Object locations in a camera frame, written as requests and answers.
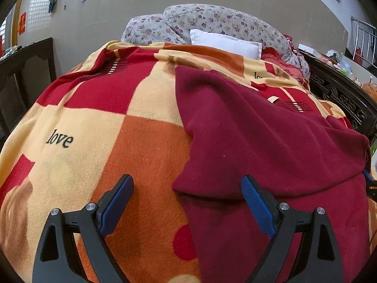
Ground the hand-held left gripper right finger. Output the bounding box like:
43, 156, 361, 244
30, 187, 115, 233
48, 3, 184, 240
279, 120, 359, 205
241, 175, 344, 283

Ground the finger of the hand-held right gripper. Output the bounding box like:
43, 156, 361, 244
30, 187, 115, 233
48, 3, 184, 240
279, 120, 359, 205
363, 169, 377, 189

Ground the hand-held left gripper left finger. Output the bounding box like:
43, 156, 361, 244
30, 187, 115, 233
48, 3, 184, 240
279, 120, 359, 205
32, 174, 135, 283

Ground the dark red fleece garment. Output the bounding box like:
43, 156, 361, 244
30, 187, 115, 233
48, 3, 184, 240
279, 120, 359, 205
172, 65, 372, 283

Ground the checked red orange blanket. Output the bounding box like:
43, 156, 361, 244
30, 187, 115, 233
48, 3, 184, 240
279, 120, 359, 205
0, 40, 354, 283

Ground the metal stair railing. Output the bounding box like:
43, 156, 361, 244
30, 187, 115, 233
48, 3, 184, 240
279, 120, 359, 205
346, 16, 377, 68

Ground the red frilled pillow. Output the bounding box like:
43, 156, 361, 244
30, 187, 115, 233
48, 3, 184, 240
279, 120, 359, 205
261, 34, 310, 89

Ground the dark wooden cabinet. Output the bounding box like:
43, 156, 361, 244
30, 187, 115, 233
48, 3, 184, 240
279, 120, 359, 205
0, 37, 57, 137

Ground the white pillow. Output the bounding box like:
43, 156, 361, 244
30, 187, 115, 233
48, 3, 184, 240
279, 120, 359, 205
189, 29, 262, 59

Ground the floral quilt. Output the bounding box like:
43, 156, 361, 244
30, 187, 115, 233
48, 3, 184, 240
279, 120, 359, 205
121, 4, 310, 77

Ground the carved dark wooden bed frame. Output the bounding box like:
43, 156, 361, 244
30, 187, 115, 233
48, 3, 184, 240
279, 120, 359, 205
306, 51, 377, 139

